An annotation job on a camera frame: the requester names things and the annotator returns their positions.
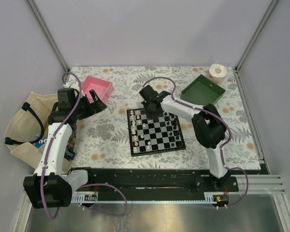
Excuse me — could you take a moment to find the aluminium frame post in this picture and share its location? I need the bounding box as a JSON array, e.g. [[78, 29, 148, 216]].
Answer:
[[234, 0, 280, 72], [26, 0, 70, 72]]

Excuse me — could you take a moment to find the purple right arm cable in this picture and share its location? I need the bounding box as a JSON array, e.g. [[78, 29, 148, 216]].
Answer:
[[142, 76, 249, 209]]

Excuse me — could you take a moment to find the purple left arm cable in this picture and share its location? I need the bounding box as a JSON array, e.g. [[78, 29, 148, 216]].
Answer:
[[40, 72, 128, 220]]

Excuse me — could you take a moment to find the toilet paper roll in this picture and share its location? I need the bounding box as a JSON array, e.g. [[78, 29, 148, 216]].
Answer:
[[207, 64, 228, 85]]

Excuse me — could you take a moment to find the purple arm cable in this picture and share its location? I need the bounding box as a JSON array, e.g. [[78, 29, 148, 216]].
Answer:
[[142, 76, 249, 209], [40, 72, 128, 220]]

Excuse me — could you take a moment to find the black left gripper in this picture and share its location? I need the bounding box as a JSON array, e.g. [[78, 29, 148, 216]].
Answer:
[[72, 89, 106, 120]]

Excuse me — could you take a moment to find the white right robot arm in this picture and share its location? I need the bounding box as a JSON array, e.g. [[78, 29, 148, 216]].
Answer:
[[139, 85, 230, 191]]

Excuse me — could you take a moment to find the black and white chessboard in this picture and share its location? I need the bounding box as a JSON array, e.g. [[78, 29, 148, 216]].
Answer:
[[127, 108, 186, 157]]

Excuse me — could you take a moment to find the floral patterned table mat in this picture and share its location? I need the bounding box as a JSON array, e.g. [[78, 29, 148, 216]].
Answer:
[[69, 66, 261, 170]]

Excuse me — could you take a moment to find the aluminium frame post right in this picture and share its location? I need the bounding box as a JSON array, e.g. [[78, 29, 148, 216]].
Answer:
[[234, 0, 280, 72]]

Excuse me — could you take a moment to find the green square tray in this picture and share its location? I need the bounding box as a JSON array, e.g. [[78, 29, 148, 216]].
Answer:
[[180, 74, 226, 106]]

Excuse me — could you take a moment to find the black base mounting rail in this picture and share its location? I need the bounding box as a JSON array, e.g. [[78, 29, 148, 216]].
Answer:
[[79, 167, 239, 203]]

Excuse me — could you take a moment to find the beige canvas tote bag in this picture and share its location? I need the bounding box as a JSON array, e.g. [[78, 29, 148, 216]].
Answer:
[[4, 92, 58, 169]]

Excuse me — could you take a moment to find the pink square tray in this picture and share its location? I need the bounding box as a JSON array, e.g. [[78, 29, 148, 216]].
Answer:
[[82, 76, 114, 104]]

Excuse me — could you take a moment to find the aluminium frame post left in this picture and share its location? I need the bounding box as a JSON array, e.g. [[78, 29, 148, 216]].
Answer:
[[26, 0, 70, 72]]

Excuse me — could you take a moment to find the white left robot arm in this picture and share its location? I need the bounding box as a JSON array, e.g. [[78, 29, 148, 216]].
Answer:
[[23, 88, 107, 209]]

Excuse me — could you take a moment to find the blue printed package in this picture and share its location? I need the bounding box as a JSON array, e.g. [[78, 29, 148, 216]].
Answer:
[[34, 137, 47, 148]]

